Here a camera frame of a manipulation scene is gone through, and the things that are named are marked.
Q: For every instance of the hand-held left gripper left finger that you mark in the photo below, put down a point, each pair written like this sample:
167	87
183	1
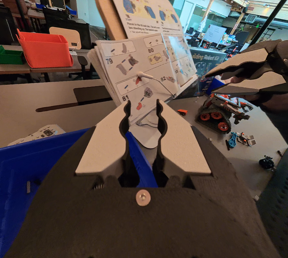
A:
103	149

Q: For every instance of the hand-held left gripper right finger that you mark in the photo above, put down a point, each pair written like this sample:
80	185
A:
184	149

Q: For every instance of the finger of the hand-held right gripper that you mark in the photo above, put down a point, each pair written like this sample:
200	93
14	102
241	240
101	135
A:
258	84
247	57

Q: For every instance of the black toy wheel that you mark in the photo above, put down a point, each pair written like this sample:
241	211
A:
266	163

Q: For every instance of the instruction booklet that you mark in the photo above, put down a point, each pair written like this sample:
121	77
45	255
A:
139	64

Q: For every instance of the person's right hand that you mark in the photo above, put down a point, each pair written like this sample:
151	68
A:
236	80

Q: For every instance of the black pole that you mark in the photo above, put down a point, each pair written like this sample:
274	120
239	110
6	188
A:
267	19

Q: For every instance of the small orange piece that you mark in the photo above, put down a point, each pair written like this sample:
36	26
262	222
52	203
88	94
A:
182	111

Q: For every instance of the whiteboard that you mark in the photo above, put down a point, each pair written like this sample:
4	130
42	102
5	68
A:
216	33

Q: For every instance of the short black cross axle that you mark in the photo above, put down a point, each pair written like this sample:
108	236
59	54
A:
227	145

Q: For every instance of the blue robot kit box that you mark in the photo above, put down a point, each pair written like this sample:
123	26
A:
202	59

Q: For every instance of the tracked toy robot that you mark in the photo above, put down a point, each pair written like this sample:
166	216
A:
218	109

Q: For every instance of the blue plastic tool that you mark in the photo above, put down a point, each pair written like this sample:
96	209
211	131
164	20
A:
232	139

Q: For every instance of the white block with orange pins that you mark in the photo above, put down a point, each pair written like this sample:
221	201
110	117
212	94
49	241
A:
246	139

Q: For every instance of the light grey control unit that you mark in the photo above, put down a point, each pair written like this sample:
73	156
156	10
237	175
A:
38	135

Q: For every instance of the black perforated panel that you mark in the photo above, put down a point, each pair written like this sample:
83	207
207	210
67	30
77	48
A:
276	206

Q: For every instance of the orange bin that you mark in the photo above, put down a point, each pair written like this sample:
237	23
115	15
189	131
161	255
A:
45	53

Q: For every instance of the pale wooden panel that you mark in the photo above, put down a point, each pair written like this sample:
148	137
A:
65	37

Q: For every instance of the green bin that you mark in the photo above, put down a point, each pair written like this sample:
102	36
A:
10	57

